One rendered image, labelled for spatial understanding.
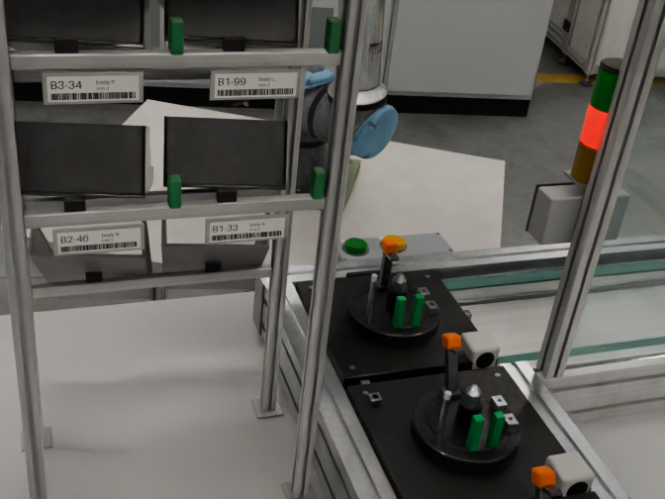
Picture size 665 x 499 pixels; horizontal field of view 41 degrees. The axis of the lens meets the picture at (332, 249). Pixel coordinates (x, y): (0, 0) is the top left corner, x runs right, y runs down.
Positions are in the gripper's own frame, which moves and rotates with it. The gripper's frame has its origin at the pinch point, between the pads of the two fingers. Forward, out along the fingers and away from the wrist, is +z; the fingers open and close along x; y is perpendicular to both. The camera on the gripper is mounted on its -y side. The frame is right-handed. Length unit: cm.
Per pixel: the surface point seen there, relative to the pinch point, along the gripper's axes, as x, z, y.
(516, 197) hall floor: 37, 233, 108
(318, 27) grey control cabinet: 99, 182, 201
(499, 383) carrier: -21, 18, -51
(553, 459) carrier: -29, 11, -64
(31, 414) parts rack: 14, -34, -59
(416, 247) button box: -5.7, 29.9, -18.1
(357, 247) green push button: 1.1, 21.0, -19.5
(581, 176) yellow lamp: -42, 5, -31
